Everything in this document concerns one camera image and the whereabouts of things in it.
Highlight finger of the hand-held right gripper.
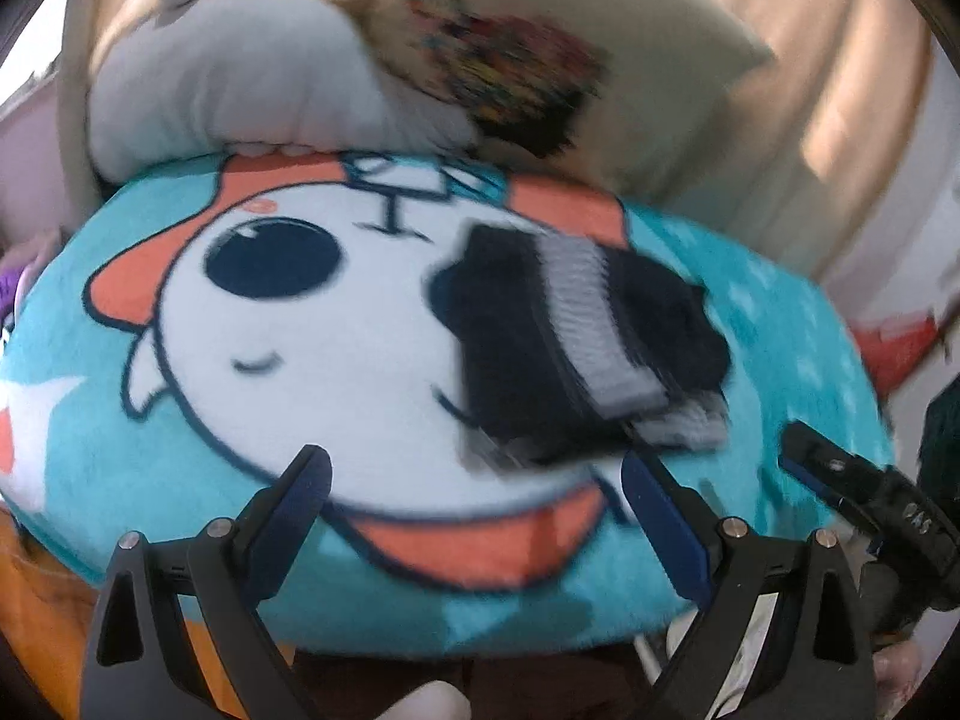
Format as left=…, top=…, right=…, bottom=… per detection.
left=784, top=420, right=901, bottom=485
left=777, top=452, right=863, bottom=517

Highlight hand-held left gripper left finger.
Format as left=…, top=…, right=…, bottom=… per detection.
left=81, top=445, right=333, bottom=720

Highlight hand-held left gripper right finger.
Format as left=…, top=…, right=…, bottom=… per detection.
left=621, top=452, right=880, bottom=720

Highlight dark pants with striped lining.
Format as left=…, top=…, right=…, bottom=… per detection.
left=426, top=221, right=734, bottom=472

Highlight teal cartoon printed blanket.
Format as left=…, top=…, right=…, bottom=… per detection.
left=0, top=150, right=901, bottom=662

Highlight red and white printed cloth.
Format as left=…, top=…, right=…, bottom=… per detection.
left=847, top=313, right=947, bottom=400

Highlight orange cloth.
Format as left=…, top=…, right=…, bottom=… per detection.
left=0, top=508, right=250, bottom=720

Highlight purple cloth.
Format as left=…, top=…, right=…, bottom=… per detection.
left=0, top=253, right=32, bottom=317

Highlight grey pillow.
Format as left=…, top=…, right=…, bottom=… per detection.
left=86, top=0, right=482, bottom=186

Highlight beige padded headboard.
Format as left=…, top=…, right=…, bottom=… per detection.
left=58, top=0, right=115, bottom=227

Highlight cream printed pillow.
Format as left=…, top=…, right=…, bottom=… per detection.
left=360, top=0, right=778, bottom=205

